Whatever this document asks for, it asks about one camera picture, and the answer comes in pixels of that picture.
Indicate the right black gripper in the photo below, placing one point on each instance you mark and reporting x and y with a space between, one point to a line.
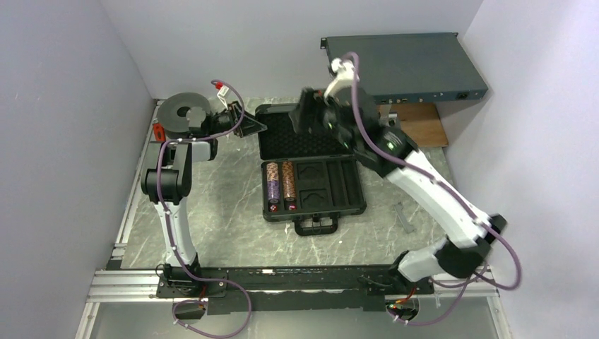
309 102

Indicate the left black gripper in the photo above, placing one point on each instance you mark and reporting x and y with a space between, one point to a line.
249 126

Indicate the black poker case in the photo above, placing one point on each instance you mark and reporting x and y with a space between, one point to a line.
327 179

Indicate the orange poker chip stack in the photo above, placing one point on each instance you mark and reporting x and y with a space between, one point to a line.
272 172

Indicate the brown poker chip stack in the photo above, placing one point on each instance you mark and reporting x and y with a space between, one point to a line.
289 190
288 171

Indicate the purple poker chip stack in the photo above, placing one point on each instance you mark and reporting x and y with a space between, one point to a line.
273 191

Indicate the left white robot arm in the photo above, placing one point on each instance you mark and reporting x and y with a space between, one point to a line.
166 179

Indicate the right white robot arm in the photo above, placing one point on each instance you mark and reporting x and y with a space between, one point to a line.
394 156

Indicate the black filament spool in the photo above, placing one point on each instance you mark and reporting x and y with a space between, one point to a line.
183 114

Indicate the grey metal stand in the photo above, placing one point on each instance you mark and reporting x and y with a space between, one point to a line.
392 118

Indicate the wooden board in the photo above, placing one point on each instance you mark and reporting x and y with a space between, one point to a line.
422 123

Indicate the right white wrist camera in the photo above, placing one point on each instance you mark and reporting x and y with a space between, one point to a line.
344 75

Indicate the red handled adjustable wrench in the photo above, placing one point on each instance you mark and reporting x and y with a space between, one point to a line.
158 132

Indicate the grey network switch box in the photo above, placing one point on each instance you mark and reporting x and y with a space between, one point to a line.
409 68

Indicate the black front rail base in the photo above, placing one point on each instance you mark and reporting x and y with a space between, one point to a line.
292 288

